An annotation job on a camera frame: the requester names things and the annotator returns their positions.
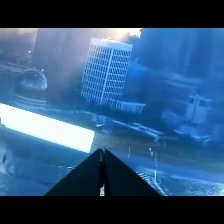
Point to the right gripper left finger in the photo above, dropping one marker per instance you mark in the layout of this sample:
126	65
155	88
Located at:
85	180

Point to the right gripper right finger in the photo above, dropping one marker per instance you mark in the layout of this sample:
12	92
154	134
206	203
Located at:
126	181

